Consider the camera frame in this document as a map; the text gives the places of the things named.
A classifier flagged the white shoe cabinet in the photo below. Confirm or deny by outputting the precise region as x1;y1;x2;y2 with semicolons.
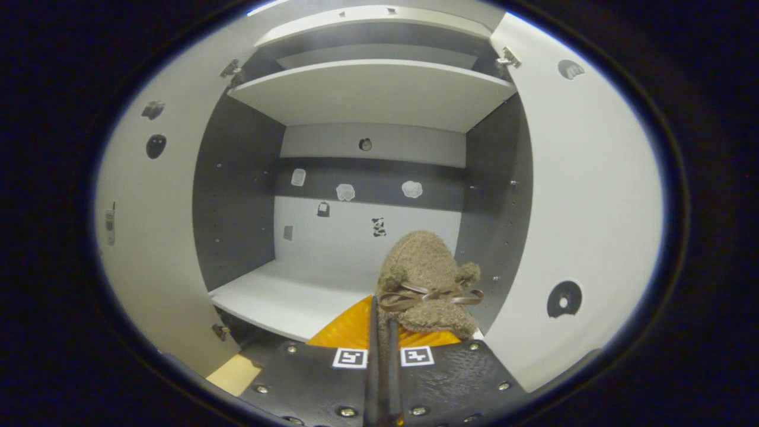
193;3;534;359

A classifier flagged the white cabinet shelf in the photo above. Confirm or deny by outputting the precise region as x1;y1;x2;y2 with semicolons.
228;59;516;132

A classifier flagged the white cabinet door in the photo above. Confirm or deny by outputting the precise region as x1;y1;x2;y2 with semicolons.
474;12;664;393
95;27;261;377

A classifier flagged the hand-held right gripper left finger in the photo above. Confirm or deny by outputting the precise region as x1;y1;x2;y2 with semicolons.
240;295;380;427

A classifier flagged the white cabinet drawer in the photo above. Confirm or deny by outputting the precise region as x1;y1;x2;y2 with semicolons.
255;5;493;48

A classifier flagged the brown fuzzy shoe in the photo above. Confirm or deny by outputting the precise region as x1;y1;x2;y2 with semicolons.
377;230;484;342

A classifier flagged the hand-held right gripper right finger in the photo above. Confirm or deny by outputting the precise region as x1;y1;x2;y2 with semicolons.
382;319;528;427

